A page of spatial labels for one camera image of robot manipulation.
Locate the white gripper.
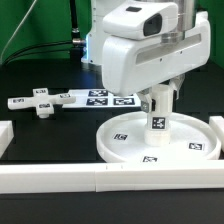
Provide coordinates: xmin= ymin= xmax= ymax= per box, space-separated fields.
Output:
xmin=102 ymin=11 xmax=211 ymax=113

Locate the white round table top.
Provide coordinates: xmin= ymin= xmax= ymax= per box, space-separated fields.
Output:
xmin=96 ymin=111 xmax=221 ymax=163

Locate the white cross-shaped table base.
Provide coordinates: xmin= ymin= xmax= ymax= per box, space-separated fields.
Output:
xmin=7 ymin=88 xmax=76 ymax=119

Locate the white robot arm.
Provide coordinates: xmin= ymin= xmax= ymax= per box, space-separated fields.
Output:
xmin=82 ymin=0 xmax=211 ymax=113

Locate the white marker sheet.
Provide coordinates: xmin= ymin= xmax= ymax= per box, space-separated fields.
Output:
xmin=63 ymin=89 xmax=141 ymax=108

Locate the white front rail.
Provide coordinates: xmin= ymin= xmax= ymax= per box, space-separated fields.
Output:
xmin=0 ymin=160 xmax=224 ymax=194

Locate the black cable with connector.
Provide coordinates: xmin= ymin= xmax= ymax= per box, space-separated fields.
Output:
xmin=0 ymin=37 xmax=87 ymax=66

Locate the black vertical cable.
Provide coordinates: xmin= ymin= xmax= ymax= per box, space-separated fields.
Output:
xmin=68 ymin=0 xmax=81 ymax=39

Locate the grey thin cable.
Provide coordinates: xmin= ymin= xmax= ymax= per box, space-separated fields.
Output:
xmin=0 ymin=0 xmax=38 ymax=63

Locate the white left bracket block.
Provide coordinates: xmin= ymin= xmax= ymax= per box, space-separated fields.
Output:
xmin=0 ymin=121 xmax=14 ymax=158

